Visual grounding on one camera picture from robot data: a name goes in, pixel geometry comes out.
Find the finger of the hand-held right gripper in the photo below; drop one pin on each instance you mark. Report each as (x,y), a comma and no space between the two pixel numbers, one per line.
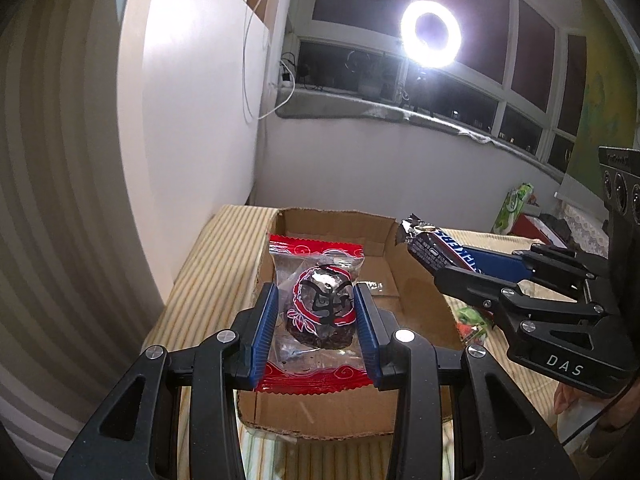
(465,285)
(500,262)

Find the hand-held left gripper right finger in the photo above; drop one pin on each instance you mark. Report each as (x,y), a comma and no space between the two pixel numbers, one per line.
(367,340)

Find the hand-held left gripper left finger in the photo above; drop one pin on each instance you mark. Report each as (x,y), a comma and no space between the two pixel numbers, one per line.
(265,330)

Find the dark chocolate bar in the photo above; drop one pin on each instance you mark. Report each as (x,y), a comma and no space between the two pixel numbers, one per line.
(430,247)

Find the cardboard box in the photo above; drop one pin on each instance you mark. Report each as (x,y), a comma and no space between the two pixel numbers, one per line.
(350,410)

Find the red clear chocolate cake packet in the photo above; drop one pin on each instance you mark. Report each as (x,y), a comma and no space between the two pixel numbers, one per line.
(315,270)

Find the person's right hand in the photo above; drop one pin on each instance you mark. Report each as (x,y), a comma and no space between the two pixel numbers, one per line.
(566,396)

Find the green snack packet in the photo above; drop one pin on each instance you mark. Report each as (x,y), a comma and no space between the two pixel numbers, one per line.
(470,316)

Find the red box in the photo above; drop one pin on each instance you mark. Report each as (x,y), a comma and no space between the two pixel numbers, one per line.
(525,227)

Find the green printed bag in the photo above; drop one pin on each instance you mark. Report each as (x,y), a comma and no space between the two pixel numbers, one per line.
(512,205)

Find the black pouch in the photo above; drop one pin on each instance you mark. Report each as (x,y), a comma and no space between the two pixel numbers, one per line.
(555,227)

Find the white lace cloth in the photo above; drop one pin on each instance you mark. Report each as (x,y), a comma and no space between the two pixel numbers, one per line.
(585,222)

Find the grey windowsill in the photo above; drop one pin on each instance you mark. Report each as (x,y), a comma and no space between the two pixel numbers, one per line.
(350,107)

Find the white wardrobe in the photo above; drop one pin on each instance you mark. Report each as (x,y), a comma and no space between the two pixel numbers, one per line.
(200,110)

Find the black charger plug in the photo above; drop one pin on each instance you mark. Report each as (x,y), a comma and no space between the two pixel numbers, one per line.
(285,77)

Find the window frame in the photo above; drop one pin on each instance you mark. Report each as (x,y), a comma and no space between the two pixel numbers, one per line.
(500,95)

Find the green wall map poster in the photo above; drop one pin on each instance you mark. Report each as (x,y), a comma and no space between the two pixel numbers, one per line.
(605,110)

